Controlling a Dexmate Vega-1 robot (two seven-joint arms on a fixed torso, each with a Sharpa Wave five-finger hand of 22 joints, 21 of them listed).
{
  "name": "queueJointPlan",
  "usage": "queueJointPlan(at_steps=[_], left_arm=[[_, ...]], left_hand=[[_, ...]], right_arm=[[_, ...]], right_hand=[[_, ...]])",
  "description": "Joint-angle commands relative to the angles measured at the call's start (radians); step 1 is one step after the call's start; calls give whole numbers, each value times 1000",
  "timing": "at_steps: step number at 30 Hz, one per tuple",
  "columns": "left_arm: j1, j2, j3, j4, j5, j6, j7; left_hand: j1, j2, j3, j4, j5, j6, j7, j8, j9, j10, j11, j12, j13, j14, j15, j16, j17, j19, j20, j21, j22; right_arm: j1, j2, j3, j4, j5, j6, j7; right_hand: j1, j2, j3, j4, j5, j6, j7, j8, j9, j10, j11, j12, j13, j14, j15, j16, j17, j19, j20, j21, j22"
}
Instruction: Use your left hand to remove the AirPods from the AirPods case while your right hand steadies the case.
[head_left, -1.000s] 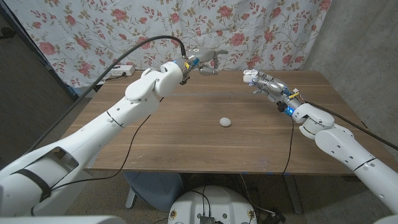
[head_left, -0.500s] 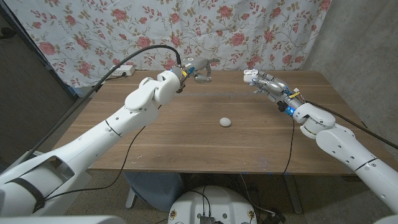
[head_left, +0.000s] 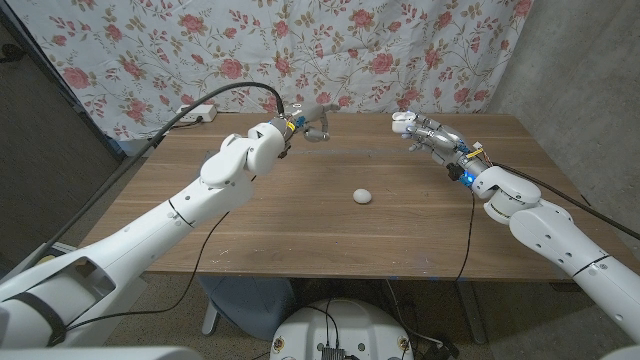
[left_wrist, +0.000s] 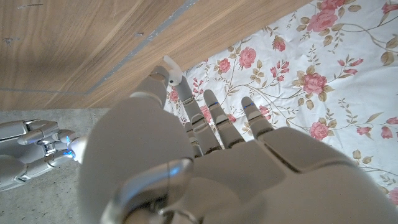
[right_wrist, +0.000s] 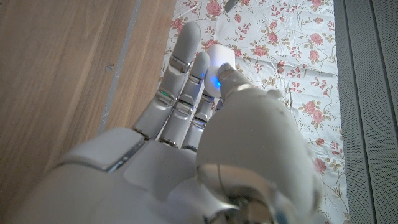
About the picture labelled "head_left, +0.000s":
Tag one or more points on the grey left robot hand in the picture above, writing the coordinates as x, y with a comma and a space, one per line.
307, 117

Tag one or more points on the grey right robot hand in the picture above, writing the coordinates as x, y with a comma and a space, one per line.
445, 142

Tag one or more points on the white AirPods case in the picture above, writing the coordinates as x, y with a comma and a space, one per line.
402, 122

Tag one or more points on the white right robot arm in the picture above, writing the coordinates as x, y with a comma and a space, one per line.
560, 230

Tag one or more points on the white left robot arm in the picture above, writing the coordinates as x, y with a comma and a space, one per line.
165, 225

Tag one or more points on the floral backdrop cloth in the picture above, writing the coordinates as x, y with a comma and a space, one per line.
250, 50

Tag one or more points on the white egg-shaped object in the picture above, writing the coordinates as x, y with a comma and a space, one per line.
362, 196

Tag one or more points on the white power strip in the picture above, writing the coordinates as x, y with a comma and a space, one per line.
192, 116

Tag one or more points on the grey table leg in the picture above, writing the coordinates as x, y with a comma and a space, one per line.
472, 310

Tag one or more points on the white box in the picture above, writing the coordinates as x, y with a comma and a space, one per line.
132, 149

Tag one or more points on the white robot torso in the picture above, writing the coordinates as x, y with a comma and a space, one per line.
350, 325

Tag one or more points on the black power adapter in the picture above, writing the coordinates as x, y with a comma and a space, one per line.
442, 350

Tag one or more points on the yellow and black foot pedal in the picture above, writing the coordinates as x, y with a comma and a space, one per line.
46, 259

